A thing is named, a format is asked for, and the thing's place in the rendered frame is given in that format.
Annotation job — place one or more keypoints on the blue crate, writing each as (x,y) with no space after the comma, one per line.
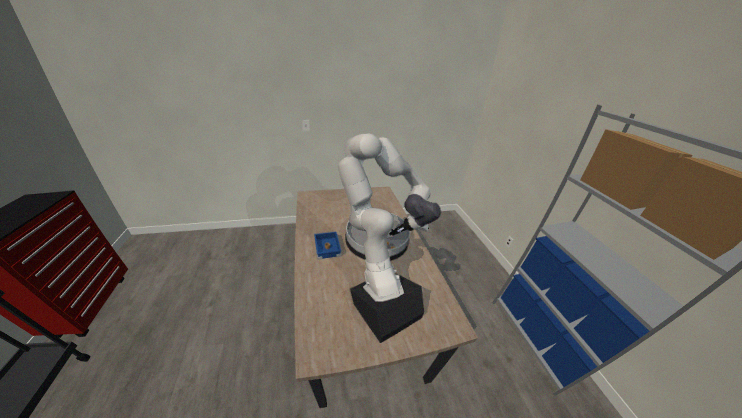
(329,237)

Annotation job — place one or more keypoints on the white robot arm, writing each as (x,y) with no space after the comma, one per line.
(381,282)

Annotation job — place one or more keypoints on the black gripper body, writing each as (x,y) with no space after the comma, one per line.
(406,225)

